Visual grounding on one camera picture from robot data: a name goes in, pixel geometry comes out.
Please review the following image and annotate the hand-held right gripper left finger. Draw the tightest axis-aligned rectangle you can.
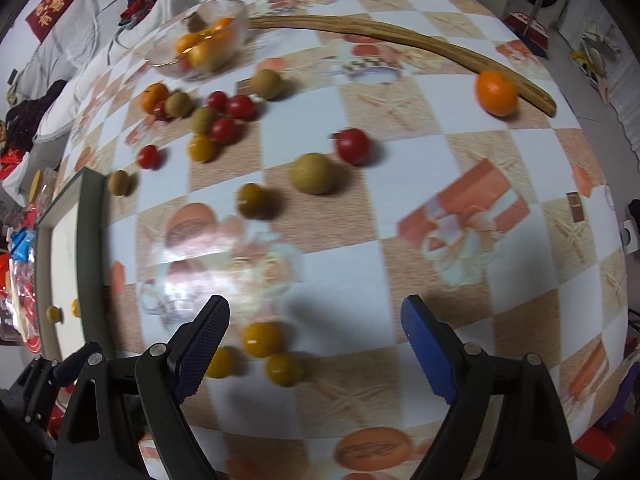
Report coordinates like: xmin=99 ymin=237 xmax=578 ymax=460
xmin=52 ymin=295 xmax=231 ymax=480

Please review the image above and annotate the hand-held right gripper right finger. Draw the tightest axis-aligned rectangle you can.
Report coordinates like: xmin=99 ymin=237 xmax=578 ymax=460
xmin=400 ymin=294 xmax=578 ymax=480

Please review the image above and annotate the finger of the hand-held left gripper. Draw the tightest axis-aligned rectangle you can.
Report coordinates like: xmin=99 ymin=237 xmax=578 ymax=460
xmin=17 ymin=342 xmax=101 ymax=423

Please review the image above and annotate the green-framed white tray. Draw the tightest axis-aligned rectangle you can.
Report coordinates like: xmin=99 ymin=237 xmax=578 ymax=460
xmin=35 ymin=167 xmax=118 ymax=361

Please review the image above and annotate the checkered printed tablecloth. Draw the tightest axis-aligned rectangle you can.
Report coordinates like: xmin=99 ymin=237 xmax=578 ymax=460
xmin=55 ymin=0 xmax=628 ymax=480

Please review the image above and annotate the clear plastic bag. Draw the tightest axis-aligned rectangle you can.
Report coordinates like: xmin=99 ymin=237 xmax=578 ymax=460
xmin=0 ymin=255 xmax=46 ymax=356

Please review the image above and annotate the blue snack packet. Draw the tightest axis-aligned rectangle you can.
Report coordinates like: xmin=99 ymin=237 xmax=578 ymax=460
xmin=9 ymin=227 xmax=38 ymax=263

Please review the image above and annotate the large green longan fruit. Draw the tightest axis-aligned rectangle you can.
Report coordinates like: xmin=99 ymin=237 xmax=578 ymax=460
xmin=290 ymin=152 xmax=336 ymax=196

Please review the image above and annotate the large red cherry tomato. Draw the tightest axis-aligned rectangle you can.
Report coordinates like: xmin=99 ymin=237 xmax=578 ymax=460
xmin=334 ymin=128 xmax=373 ymax=165

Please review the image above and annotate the pile of dark clothes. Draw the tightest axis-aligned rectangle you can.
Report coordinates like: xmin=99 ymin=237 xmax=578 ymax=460
xmin=5 ymin=80 xmax=68 ymax=156

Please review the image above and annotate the small orange kumquat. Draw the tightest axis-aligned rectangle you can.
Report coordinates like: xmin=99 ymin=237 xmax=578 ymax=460
xmin=140 ymin=82 xmax=170 ymax=113

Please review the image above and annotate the large orange mandarin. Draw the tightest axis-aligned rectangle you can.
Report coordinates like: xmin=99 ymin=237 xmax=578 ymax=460
xmin=475 ymin=70 xmax=518 ymax=117

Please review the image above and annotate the long curved wooden stick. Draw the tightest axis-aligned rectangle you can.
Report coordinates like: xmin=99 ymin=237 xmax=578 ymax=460
xmin=247 ymin=15 xmax=557 ymax=118

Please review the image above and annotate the red box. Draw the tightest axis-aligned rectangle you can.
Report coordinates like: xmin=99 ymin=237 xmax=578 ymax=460
xmin=505 ymin=12 xmax=551 ymax=58

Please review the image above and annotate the clear glass bowl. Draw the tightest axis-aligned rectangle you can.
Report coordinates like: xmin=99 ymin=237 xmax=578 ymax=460
xmin=147 ymin=0 xmax=249 ymax=80

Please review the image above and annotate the grey sofa cover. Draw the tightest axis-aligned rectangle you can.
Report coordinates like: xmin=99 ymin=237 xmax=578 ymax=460
xmin=17 ymin=0 xmax=176 ymax=106

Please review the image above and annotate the red banner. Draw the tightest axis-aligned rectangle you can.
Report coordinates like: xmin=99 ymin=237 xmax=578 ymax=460
xmin=25 ymin=0 xmax=93 ymax=41

